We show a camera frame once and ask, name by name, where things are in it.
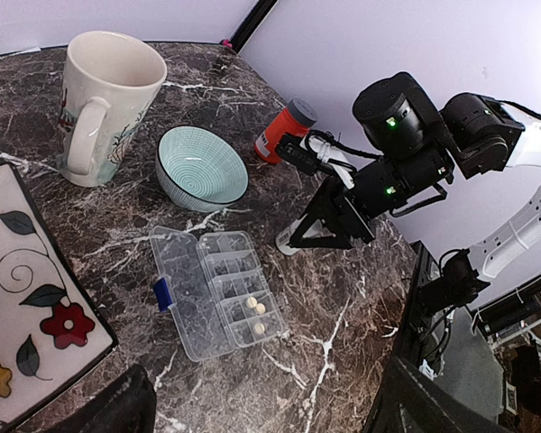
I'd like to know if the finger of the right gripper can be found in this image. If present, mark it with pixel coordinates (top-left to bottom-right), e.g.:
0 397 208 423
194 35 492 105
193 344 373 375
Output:
289 227 353 249
298 177 343 235

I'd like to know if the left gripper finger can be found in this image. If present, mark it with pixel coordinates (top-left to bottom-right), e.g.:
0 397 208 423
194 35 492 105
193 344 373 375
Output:
48 364 157 433

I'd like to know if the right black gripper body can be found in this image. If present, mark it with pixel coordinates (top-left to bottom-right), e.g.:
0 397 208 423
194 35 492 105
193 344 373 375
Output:
331 180 375 246

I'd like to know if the small white pill bottle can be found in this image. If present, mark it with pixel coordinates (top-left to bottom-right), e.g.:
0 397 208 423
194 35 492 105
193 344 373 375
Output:
275 218 322 256

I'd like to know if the orange bottle grey cap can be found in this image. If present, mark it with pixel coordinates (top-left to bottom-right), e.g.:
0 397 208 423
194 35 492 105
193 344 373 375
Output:
254 97 317 164

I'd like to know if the clear plastic pill organizer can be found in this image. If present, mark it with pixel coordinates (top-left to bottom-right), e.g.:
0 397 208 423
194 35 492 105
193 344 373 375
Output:
150 226 286 363

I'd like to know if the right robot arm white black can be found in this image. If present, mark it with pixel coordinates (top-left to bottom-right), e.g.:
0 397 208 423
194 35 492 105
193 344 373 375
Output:
275 72 541 315

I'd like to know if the white pill in organizer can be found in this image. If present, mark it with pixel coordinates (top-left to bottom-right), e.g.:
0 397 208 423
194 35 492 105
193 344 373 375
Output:
255 303 266 315

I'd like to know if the square floral ceramic tray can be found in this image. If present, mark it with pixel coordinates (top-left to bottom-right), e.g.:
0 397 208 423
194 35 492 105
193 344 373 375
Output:
0 163 118 432

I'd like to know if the celadon bowl on table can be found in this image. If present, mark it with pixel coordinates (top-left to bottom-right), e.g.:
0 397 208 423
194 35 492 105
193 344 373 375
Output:
155 126 249 213

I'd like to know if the cream ceramic mug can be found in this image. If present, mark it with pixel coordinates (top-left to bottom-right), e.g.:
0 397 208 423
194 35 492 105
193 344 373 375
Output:
58 31 168 188

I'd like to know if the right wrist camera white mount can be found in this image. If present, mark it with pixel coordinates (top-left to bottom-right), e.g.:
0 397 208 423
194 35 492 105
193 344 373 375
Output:
275 130 357 189

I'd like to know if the right black frame post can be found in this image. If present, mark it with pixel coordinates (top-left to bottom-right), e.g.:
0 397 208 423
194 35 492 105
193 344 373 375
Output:
221 0 278 53

